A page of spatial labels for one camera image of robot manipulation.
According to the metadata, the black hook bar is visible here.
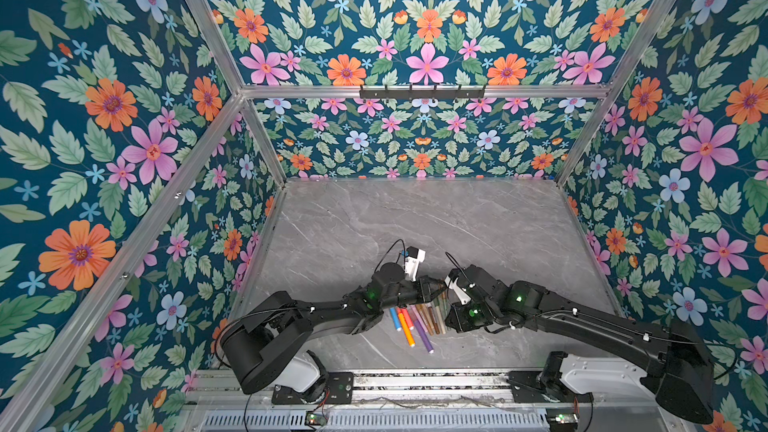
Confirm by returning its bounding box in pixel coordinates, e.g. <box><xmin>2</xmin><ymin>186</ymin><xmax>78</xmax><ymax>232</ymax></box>
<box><xmin>358</xmin><ymin>84</ymin><xmax>486</xmax><ymax>102</ymax></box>

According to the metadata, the ochre brown marker pen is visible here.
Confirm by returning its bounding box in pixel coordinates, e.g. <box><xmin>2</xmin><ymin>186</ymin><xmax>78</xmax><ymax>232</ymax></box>
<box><xmin>418</xmin><ymin>304</ymin><xmax>437</xmax><ymax>335</ymax></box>

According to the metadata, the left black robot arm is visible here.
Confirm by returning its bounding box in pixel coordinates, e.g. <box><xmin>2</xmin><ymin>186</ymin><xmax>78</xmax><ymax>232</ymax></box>
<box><xmin>218</xmin><ymin>262</ymin><xmax>447</xmax><ymax>395</ymax></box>

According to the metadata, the aluminium front rail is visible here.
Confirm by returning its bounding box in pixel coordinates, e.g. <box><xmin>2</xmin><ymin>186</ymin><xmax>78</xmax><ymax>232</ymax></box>
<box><xmin>186</xmin><ymin>368</ymin><xmax>656</xmax><ymax>407</ymax></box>

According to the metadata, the orange marker pen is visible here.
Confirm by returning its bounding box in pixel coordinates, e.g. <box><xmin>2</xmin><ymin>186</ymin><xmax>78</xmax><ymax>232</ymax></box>
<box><xmin>396</xmin><ymin>308</ymin><xmax>415</xmax><ymax>348</ymax></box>

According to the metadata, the purple marker pen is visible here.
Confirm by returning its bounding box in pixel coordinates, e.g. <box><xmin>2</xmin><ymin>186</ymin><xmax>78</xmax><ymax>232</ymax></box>
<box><xmin>414</xmin><ymin>326</ymin><xmax>434</xmax><ymax>354</ymax></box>

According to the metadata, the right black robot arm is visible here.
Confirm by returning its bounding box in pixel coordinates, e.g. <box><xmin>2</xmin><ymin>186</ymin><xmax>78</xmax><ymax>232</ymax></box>
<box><xmin>445</xmin><ymin>265</ymin><xmax>715</xmax><ymax>425</ymax></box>

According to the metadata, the red marker pen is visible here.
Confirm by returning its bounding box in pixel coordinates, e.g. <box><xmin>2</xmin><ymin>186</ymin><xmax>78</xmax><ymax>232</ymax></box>
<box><xmin>398</xmin><ymin>308</ymin><xmax>414</xmax><ymax>330</ymax></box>

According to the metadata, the blue marker pen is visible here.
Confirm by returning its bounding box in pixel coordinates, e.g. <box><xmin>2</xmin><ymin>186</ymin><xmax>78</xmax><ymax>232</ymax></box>
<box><xmin>389</xmin><ymin>307</ymin><xmax>402</xmax><ymax>331</ymax></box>

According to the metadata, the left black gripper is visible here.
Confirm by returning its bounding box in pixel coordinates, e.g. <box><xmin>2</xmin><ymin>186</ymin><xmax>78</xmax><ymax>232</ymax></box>
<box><xmin>382</xmin><ymin>274</ymin><xmax>447</xmax><ymax>311</ymax></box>

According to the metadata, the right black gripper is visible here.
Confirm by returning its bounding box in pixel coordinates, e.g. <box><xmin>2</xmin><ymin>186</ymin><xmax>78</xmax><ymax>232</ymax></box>
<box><xmin>438</xmin><ymin>301</ymin><xmax>497</xmax><ymax>334</ymax></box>

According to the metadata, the white vented cable duct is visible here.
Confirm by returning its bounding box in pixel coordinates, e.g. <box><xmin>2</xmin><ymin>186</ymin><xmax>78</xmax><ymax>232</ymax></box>
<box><xmin>198</xmin><ymin>409</ymin><xmax>550</xmax><ymax>431</ymax></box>

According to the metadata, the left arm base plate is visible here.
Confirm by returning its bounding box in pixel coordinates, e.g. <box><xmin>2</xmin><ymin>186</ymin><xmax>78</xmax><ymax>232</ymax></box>
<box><xmin>271</xmin><ymin>372</ymin><xmax>355</xmax><ymax>405</ymax></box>

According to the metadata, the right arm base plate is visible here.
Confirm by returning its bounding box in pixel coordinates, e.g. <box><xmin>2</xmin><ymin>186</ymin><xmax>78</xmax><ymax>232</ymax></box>
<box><xmin>506</xmin><ymin>370</ymin><xmax>594</xmax><ymax>404</ymax></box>

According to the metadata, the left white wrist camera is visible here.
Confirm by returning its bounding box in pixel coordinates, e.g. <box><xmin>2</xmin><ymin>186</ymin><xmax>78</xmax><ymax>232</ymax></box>
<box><xmin>404</xmin><ymin>246</ymin><xmax>426</xmax><ymax>281</ymax></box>

